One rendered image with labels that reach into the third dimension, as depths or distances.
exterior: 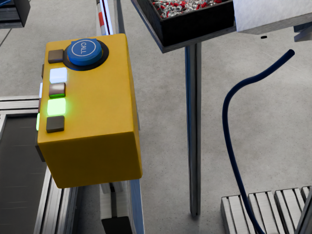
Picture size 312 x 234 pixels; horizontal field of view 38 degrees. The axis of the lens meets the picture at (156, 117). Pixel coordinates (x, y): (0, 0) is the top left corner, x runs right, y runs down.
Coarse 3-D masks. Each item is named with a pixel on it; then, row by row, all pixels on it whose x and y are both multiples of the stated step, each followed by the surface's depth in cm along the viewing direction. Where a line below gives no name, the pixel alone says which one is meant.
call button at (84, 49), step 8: (80, 40) 53; (88, 40) 53; (96, 40) 53; (72, 48) 52; (80, 48) 52; (88, 48) 52; (96, 48) 52; (72, 56) 51; (80, 56) 51; (88, 56) 51; (96, 56) 52; (80, 64) 52; (88, 64) 52
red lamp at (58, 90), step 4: (52, 84) 49; (56, 84) 49; (60, 84) 49; (64, 84) 49; (52, 88) 49; (56, 88) 49; (60, 88) 49; (64, 88) 49; (52, 92) 48; (56, 92) 48; (60, 92) 48; (64, 92) 48; (52, 96) 48; (56, 96) 48; (60, 96) 48; (64, 96) 49
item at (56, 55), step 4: (48, 52) 53; (52, 52) 53; (56, 52) 53; (60, 52) 53; (48, 56) 52; (52, 56) 52; (56, 56) 52; (60, 56) 52; (48, 60) 52; (52, 60) 52; (56, 60) 52; (60, 60) 52
